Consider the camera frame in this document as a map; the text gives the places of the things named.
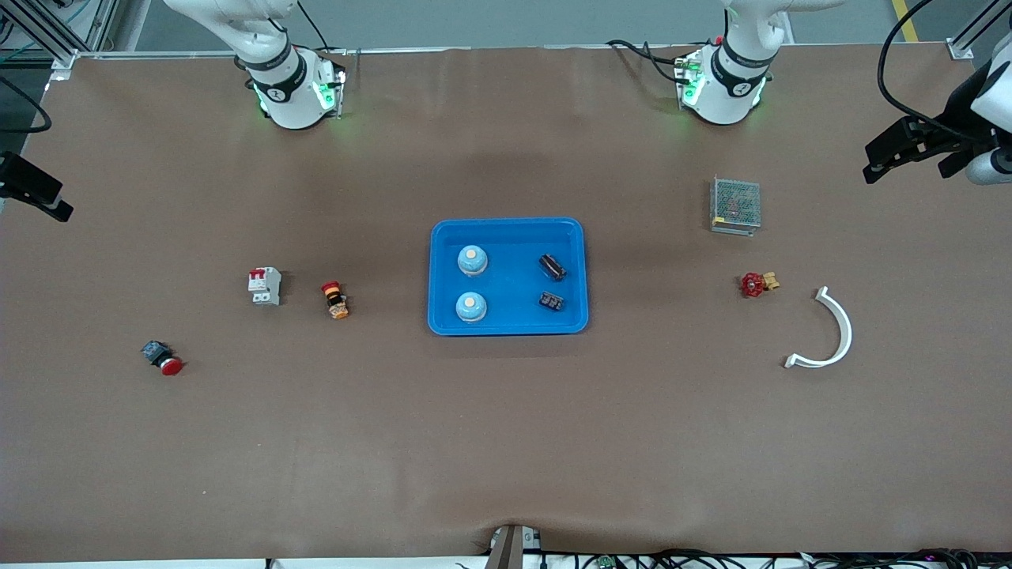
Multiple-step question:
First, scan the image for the metal mesh power supply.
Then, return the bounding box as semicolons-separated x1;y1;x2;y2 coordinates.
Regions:
710;176;762;236

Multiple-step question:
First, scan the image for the red mushroom emergency stop button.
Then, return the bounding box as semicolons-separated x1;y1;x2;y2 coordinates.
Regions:
141;340;184;377

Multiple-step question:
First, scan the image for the blue plastic tray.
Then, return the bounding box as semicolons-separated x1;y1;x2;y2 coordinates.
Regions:
428;217;591;337

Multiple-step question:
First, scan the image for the brown table cover sheet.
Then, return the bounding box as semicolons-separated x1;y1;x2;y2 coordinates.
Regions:
0;43;1012;564

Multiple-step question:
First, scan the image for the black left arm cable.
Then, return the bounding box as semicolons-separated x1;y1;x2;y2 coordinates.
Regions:
878;0;962;122

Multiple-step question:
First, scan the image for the aluminium frame profile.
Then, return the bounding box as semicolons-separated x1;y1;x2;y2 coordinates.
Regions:
947;0;1012;61
0;0;119;73

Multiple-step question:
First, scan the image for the white curved plastic bracket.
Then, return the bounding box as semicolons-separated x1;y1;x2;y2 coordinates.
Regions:
784;286;854;370

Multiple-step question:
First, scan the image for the white circuit breaker red switch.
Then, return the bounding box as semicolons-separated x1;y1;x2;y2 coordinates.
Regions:
247;267;282;307

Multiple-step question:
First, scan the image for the black left base cable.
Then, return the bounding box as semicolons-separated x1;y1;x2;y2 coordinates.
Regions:
606;38;690;84

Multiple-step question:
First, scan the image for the black base cable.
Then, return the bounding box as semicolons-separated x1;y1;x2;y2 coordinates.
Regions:
606;38;690;84
296;0;349;58

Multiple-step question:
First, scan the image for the red orange push-button switch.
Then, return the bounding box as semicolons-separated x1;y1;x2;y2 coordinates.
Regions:
320;281;350;321

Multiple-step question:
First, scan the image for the black right base cable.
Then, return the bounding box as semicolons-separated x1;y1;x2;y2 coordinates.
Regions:
296;0;349;58

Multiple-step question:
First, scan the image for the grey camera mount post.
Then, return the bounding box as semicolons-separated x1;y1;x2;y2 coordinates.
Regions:
484;523;543;569

